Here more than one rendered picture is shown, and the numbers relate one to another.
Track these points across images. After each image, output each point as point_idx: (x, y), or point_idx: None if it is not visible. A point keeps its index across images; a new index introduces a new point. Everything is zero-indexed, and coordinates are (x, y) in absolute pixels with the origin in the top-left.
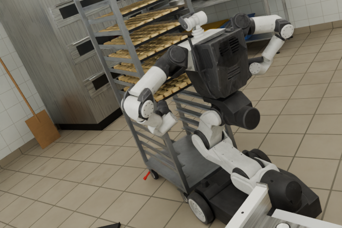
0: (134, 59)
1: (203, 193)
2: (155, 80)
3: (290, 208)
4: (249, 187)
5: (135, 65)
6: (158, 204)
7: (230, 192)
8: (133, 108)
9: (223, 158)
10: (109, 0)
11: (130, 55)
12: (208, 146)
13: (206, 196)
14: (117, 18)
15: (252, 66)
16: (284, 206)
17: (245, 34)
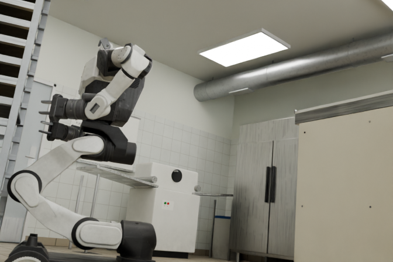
0: (34, 36)
1: (42, 248)
2: None
3: (151, 252)
4: (114, 231)
5: (28, 43)
6: None
7: (62, 258)
8: (143, 59)
9: (62, 209)
10: None
11: (31, 29)
12: (39, 193)
13: (46, 254)
14: None
15: None
16: (150, 248)
17: None
